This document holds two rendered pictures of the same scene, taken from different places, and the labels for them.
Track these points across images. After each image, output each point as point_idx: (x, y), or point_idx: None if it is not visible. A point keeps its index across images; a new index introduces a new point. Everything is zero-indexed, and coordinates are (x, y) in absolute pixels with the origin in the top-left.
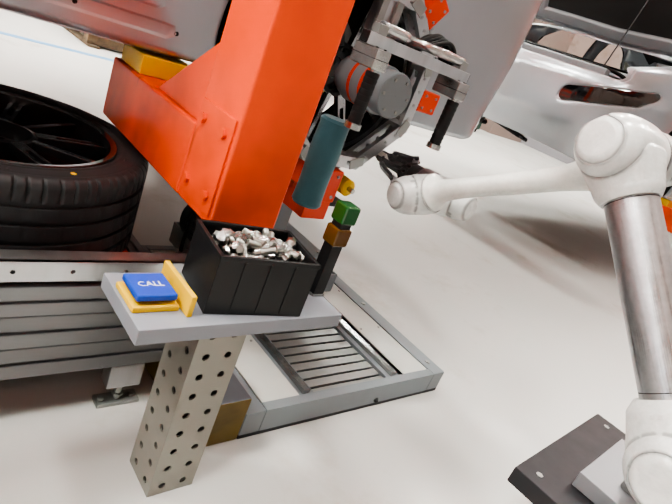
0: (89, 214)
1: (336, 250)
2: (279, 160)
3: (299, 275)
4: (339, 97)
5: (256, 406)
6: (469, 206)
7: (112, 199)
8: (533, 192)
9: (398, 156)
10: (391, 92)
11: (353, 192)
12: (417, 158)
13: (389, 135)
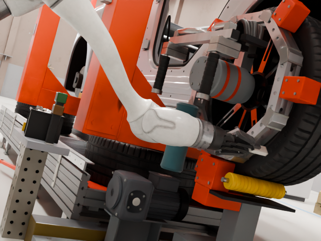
0: (100, 151)
1: (52, 115)
2: (88, 94)
3: (29, 114)
4: (251, 111)
5: (39, 238)
6: (144, 115)
7: (109, 148)
8: (97, 57)
9: (252, 141)
10: (196, 70)
11: (222, 180)
12: (234, 127)
13: (255, 125)
